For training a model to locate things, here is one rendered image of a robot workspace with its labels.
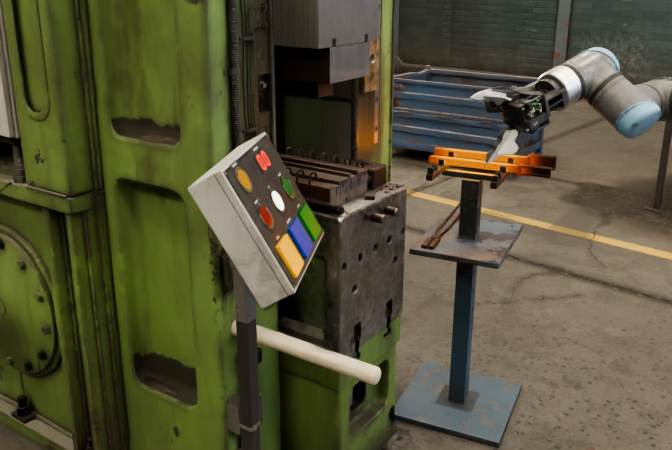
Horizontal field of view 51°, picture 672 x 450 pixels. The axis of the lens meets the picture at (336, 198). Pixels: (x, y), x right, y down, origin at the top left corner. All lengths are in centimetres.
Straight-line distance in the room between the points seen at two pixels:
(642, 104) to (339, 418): 126
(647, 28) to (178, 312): 806
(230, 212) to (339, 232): 63
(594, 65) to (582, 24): 815
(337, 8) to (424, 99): 408
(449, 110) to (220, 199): 461
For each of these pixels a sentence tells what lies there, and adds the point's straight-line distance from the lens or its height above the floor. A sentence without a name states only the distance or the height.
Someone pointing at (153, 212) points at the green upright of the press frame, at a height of 90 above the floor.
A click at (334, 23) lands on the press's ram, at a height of 143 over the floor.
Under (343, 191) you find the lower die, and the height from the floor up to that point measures 95.
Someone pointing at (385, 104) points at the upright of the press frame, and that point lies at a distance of 246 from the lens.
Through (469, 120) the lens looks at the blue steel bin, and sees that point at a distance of 580.
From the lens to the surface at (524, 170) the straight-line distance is 239.
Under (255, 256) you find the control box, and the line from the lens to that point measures 137.
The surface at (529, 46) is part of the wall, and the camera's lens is 1011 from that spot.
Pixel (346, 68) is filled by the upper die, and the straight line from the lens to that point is 195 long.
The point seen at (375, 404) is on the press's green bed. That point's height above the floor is 16.
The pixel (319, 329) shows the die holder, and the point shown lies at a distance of 214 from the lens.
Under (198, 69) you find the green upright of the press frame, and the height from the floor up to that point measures 133.
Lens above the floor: 156
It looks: 18 degrees down
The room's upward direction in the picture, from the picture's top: straight up
